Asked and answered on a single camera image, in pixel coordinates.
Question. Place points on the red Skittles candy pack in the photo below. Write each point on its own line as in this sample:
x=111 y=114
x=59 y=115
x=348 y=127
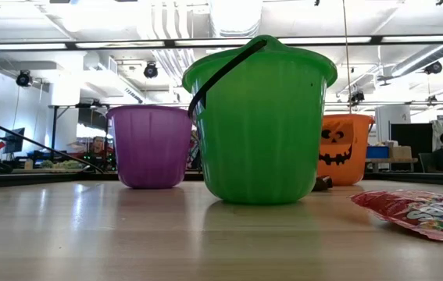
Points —
x=412 y=212

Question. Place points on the green plastic monster bucket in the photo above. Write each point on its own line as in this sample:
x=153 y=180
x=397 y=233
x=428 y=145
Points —
x=260 y=136

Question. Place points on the purple plastic bucket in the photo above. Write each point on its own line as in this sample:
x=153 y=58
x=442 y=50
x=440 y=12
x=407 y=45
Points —
x=151 y=148

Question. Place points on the orange jack-o-lantern bucket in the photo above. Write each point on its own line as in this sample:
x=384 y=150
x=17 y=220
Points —
x=356 y=156

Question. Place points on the blue storage bin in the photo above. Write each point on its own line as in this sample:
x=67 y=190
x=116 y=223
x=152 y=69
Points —
x=377 y=152

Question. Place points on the wooden background table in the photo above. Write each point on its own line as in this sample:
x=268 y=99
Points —
x=391 y=160

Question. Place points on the cardboard box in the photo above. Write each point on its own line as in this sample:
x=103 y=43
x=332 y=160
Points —
x=401 y=152

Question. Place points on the black cabinet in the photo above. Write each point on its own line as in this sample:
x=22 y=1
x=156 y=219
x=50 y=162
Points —
x=416 y=136

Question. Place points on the black computer monitor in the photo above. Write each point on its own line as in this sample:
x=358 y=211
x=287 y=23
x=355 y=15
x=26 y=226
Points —
x=15 y=139

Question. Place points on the black ceiling camera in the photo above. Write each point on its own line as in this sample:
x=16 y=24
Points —
x=434 y=67
x=23 y=79
x=151 y=70
x=357 y=97

